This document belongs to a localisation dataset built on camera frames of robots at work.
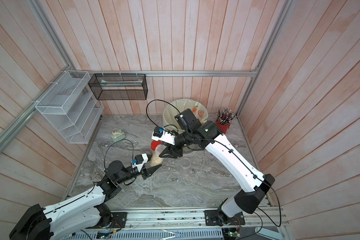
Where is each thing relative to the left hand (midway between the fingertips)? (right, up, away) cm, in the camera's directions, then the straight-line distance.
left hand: (158, 161), depth 72 cm
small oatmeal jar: (0, +2, -6) cm, 6 cm away
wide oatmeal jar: (+14, -3, +10) cm, 18 cm away
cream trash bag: (+9, +29, +19) cm, 36 cm away
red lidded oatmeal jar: (-4, +7, +17) cm, 19 cm away
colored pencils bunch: (+42, +24, +26) cm, 55 cm away
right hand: (+3, +7, -7) cm, 10 cm away
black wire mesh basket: (-32, +46, +32) cm, 65 cm away
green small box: (-32, +11, +29) cm, 44 cm away
